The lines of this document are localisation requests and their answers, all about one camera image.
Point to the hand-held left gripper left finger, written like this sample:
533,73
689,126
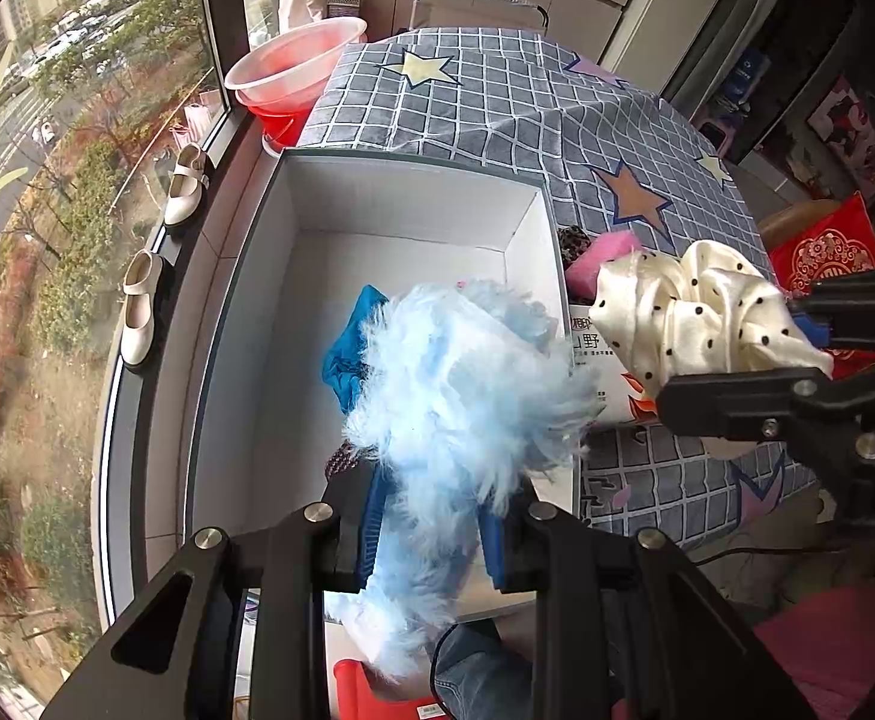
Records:
366,532

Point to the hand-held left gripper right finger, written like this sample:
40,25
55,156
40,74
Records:
496,544

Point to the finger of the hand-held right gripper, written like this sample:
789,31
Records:
744,401
857,307

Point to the brown purple knit scrunchie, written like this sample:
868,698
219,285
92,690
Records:
341,461

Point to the cream polka dot scrunchie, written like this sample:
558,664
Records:
707,307

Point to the light blue fluffy scrunchie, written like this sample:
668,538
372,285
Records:
467,405

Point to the blue cloth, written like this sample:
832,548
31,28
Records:
347,367

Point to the white cardboard box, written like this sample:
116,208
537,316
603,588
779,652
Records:
377,240

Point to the red embroidered cushion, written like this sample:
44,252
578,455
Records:
827,251

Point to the person's jeans leg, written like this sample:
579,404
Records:
475,671

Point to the white red carton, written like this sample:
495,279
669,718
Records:
602,382

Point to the red plastic container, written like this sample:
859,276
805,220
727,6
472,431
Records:
362,694

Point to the pink scrunchie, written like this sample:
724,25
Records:
606,255

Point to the pink plastic stool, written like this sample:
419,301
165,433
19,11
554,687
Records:
718,136

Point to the dark netted scrunchie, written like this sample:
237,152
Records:
573,241

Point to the pink cushion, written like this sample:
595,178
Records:
842,645

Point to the star checked grey tablecloth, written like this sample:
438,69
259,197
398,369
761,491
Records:
527,112

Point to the red bucket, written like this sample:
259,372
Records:
280,124

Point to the pink plastic basin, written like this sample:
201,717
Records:
287,67

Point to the wall poster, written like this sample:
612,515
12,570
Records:
849,127

